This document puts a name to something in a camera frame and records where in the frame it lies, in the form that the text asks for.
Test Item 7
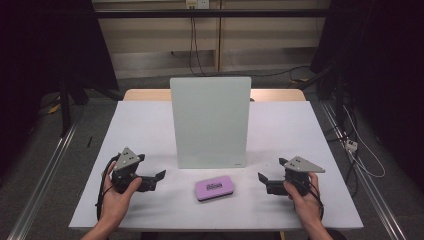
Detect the black metal stand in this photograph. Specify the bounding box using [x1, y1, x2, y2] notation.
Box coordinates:
[57, 75, 73, 138]

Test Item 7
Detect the white power strip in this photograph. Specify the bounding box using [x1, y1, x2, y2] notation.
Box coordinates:
[344, 138, 360, 153]

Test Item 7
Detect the small frameless whiteboard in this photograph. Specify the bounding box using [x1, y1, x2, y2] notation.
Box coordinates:
[169, 76, 252, 170]

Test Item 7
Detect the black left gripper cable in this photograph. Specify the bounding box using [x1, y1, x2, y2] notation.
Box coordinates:
[94, 154, 121, 222]

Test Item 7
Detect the person's right hand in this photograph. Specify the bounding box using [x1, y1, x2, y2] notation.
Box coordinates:
[282, 171, 323, 228]

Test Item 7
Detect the black horizontal metal bar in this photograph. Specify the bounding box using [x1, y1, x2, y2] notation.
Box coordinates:
[94, 8, 332, 19]

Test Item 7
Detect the purple whiteboard eraser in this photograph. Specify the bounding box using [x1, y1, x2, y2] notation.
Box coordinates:
[194, 175, 235, 203]

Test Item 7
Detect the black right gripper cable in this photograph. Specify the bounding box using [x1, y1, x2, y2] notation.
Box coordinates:
[307, 179, 325, 222]

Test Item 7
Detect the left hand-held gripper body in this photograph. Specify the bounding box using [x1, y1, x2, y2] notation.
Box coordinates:
[110, 146, 142, 195]

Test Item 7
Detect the white table cover sheet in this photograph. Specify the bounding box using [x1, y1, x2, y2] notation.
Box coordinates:
[68, 100, 365, 232]

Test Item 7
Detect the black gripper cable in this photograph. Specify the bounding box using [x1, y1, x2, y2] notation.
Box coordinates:
[94, 154, 121, 222]
[307, 179, 325, 222]

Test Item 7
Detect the bundle of black floor cables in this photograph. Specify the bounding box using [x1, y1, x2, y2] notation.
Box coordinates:
[325, 109, 361, 198]

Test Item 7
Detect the white wall socket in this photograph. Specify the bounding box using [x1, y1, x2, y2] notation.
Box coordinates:
[185, 0, 211, 10]

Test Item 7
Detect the black hanging power cable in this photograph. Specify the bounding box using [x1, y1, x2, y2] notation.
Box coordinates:
[187, 16, 208, 78]

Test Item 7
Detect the metal floor rail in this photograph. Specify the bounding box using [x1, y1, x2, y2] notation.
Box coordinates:
[5, 111, 86, 240]
[319, 99, 408, 240]

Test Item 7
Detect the thin white cable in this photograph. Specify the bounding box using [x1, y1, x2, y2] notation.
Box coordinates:
[342, 104, 387, 179]

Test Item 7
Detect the wooden table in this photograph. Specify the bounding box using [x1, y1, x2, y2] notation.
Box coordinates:
[122, 88, 307, 102]

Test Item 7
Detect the person's left hand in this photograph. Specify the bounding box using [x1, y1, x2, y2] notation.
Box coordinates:
[99, 161, 144, 228]

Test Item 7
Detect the dark curtain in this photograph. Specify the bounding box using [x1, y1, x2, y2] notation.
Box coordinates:
[309, 0, 424, 189]
[0, 0, 120, 179]

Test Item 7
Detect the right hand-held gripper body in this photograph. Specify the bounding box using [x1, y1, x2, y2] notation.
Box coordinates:
[282, 155, 327, 197]

